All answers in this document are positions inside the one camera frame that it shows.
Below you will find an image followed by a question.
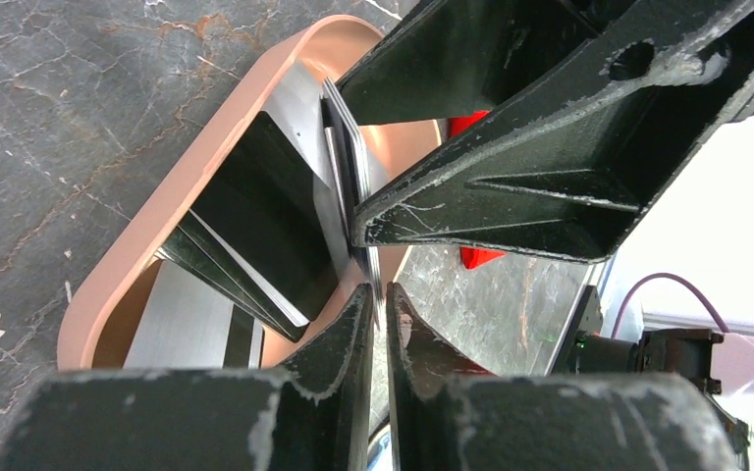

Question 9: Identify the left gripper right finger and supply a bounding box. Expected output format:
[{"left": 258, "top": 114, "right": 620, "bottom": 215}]
[{"left": 386, "top": 283, "right": 739, "bottom": 470}]

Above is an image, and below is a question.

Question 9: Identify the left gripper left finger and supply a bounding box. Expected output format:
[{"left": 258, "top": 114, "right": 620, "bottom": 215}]
[{"left": 0, "top": 284, "right": 374, "bottom": 470}]

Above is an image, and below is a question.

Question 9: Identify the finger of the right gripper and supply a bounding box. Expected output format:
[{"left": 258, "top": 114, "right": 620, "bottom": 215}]
[
  {"left": 354, "top": 1, "right": 754, "bottom": 263},
  {"left": 337, "top": 0, "right": 605, "bottom": 125}
]

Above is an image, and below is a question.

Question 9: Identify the red printed t-shirt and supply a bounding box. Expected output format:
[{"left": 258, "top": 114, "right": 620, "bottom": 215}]
[{"left": 447, "top": 110, "right": 509, "bottom": 271}]

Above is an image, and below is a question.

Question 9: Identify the pink oval tray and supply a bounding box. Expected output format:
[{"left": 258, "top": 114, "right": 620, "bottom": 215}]
[{"left": 57, "top": 15, "right": 442, "bottom": 371}]

